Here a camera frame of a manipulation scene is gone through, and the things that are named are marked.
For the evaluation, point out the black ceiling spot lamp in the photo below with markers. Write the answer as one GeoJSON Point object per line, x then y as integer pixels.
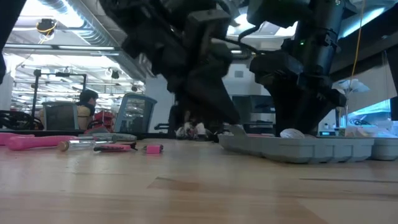
{"type": "Point", "coordinates": [115, 74]}

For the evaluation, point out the white floor lamp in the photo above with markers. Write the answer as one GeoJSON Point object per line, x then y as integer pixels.
{"type": "Point", "coordinates": [354, 85]}

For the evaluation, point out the grey utility knife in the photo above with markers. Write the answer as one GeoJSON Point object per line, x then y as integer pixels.
{"type": "Point", "coordinates": [118, 137]}

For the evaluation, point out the square wall vent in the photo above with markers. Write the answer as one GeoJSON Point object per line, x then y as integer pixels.
{"type": "Point", "coordinates": [238, 74]}

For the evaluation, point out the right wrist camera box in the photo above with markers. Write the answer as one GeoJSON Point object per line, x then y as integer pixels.
{"type": "Point", "coordinates": [276, 12]}

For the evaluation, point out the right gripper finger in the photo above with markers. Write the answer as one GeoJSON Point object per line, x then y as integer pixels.
{"type": "Point", "coordinates": [286, 112]}
{"type": "Point", "coordinates": [311, 115]}

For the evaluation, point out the person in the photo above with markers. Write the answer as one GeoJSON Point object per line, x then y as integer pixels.
{"type": "Point", "coordinates": [87, 105]}
{"type": "Point", "coordinates": [189, 129]}

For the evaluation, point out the grey plastic tool case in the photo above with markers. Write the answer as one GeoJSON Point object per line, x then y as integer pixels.
{"type": "Point", "coordinates": [295, 151]}

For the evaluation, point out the white desk clutter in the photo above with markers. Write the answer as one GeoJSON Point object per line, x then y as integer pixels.
{"type": "Point", "coordinates": [373, 130]}

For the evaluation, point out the black background robot arm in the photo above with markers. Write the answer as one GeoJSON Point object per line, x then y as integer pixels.
{"type": "Point", "coordinates": [15, 119]}

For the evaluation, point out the black glove grey red cuff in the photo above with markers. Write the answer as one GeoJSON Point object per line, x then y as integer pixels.
{"type": "Point", "coordinates": [96, 129]}

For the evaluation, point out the small pink box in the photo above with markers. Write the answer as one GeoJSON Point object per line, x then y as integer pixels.
{"type": "Point", "coordinates": [154, 149]}

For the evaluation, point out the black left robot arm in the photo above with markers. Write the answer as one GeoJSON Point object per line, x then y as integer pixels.
{"type": "Point", "coordinates": [130, 18]}

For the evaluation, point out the black table rig frame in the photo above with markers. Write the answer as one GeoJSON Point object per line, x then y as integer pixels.
{"type": "Point", "coordinates": [149, 136]}

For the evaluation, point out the small display device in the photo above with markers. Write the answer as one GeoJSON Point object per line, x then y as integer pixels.
{"type": "Point", "coordinates": [326, 133]}

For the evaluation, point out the black gantry stand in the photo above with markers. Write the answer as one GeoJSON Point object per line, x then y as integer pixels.
{"type": "Point", "coordinates": [35, 93]}

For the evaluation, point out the long ceiling light strip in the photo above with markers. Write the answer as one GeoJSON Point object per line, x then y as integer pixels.
{"type": "Point", "coordinates": [87, 47]}

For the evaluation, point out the white crumpled plastic bag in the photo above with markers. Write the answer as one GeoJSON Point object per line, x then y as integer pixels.
{"type": "Point", "coordinates": [292, 133]}

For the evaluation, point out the grey mesh office chair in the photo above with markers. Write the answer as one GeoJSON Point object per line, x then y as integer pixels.
{"type": "Point", "coordinates": [133, 112]}

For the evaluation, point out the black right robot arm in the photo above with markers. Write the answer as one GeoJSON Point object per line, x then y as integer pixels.
{"type": "Point", "coordinates": [346, 6]}

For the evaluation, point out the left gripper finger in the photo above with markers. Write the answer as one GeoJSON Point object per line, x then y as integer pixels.
{"type": "Point", "coordinates": [188, 102]}
{"type": "Point", "coordinates": [211, 99]}

